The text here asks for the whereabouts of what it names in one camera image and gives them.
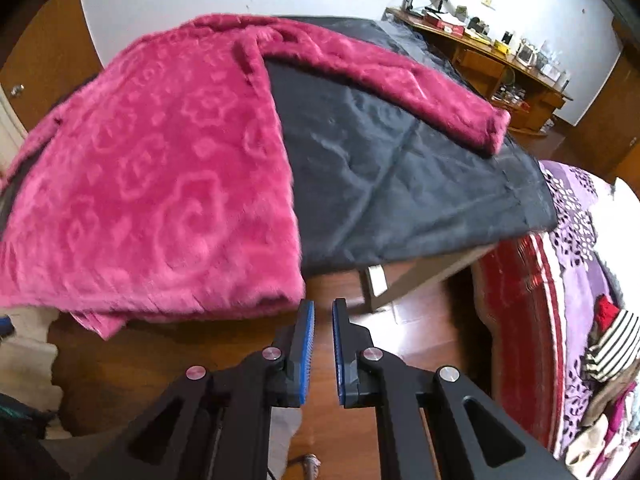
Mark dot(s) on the wooden wardrobe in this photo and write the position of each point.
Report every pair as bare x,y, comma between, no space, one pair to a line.
610,128

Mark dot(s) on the wooden door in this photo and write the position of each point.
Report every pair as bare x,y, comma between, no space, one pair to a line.
54,55

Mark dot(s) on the black white striped cloth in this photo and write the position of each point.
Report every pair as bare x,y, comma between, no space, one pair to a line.
616,350

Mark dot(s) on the pink fleece garment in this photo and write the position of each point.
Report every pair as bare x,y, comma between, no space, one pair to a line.
162,188

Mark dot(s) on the dark grey table cloth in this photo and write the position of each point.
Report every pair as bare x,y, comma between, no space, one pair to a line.
373,184

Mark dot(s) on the wooden desk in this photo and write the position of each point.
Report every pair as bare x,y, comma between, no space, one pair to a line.
530,97

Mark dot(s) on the purple floral bed quilt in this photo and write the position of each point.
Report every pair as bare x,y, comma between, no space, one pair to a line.
597,244

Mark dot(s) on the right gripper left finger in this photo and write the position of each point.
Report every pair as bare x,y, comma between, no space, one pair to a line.
215,425

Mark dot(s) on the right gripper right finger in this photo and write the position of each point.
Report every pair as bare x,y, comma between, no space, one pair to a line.
432,425

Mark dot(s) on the red striped blanket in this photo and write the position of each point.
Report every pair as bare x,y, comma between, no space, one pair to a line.
519,296

